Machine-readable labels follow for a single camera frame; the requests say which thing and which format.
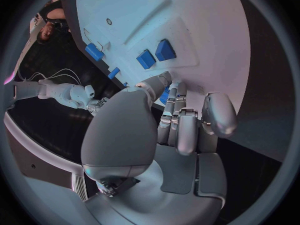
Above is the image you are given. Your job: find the blue block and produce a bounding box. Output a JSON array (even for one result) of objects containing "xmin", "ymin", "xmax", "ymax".
[
  {"xmin": 135, "ymin": 49, "xmax": 157, "ymax": 70},
  {"xmin": 154, "ymin": 38, "xmax": 177, "ymax": 62}
]

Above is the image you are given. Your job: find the white task board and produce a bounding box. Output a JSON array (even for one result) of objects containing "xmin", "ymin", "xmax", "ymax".
[{"xmin": 59, "ymin": 0, "xmax": 252, "ymax": 117}]

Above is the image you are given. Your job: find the white cable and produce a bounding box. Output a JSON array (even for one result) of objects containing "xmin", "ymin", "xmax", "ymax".
[
  {"xmin": 16, "ymin": 72, "xmax": 52, "ymax": 82},
  {"xmin": 45, "ymin": 68, "xmax": 82, "ymax": 86}
]

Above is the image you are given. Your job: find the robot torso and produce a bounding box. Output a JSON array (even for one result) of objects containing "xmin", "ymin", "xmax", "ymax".
[{"xmin": 3, "ymin": 97, "xmax": 90, "ymax": 201}]

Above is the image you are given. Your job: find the blue long cylinder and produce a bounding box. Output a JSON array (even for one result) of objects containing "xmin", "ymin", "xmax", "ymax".
[{"xmin": 84, "ymin": 42, "xmax": 105, "ymax": 62}]

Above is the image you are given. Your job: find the blue gear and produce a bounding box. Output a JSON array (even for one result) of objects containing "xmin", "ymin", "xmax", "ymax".
[{"xmin": 158, "ymin": 86, "xmax": 171, "ymax": 104}]

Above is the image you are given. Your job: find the blue short cylinder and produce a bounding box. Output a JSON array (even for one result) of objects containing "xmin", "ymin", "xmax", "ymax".
[{"xmin": 107, "ymin": 66, "xmax": 122, "ymax": 80}]

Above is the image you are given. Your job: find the person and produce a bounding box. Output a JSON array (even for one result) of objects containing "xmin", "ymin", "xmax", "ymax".
[{"xmin": 35, "ymin": 0, "xmax": 72, "ymax": 45}]

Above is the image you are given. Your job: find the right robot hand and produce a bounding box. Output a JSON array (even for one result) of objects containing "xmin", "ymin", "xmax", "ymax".
[{"xmin": 85, "ymin": 96, "xmax": 110, "ymax": 117}]

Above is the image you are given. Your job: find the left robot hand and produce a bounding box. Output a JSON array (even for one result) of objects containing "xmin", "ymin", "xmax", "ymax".
[{"xmin": 80, "ymin": 70, "xmax": 239, "ymax": 225}]

